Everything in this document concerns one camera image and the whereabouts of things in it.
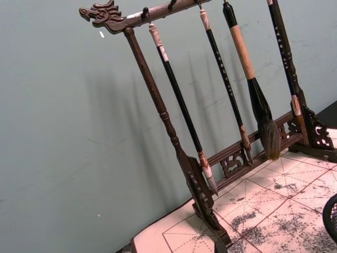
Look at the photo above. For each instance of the black brush with white carved ends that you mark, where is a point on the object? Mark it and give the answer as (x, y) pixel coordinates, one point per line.
(179, 97)

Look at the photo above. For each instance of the black mesh object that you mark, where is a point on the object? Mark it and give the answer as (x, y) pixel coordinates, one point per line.
(331, 218)

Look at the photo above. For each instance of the dark wooden dragon brush rack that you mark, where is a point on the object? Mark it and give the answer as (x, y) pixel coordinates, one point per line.
(151, 87)

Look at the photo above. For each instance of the long black brush with white ferrule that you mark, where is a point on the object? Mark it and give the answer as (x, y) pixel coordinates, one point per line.
(279, 39)

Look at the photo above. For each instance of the pale gridded calligraphy practice mat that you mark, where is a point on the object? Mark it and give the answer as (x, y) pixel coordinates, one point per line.
(276, 200)

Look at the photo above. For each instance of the thin black brush with white cap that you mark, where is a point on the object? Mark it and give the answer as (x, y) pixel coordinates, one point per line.
(223, 76)

